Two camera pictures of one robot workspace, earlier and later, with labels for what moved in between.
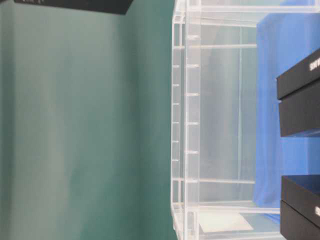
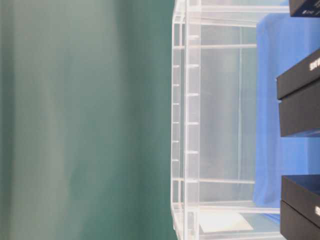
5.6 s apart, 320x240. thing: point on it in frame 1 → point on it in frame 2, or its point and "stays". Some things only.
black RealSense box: [300, 207] stays
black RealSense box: [298, 94] stays
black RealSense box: [115, 6] → [304, 8]
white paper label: [223, 222] stays
